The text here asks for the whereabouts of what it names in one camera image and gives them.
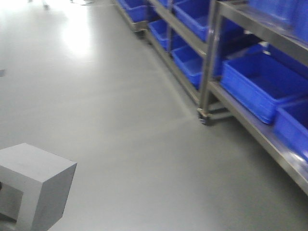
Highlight gray hollow cube base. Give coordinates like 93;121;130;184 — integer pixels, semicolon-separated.
0;143;77;231

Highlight blue bin near right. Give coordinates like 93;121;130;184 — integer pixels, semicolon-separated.
220;53;308;124

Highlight blue bin lower shelf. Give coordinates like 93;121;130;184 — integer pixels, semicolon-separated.
171;45;203;90

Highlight steel shelving rack row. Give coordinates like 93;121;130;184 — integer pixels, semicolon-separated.
114;0;308;191

